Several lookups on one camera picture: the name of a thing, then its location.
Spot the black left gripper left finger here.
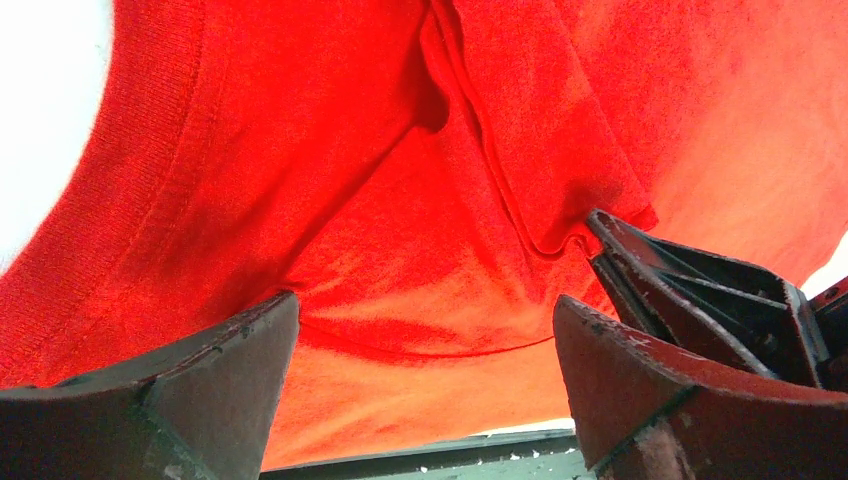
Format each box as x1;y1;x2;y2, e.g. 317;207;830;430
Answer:
1;292;299;479

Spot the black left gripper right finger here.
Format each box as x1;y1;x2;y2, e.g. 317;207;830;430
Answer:
553;296;847;479

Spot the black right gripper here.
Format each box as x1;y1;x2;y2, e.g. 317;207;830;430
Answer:
587;210;847;393

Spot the red t-shirt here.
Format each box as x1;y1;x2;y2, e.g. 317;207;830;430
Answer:
1;1;847;469

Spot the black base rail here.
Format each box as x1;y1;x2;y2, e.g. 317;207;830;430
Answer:
259;429;595;480

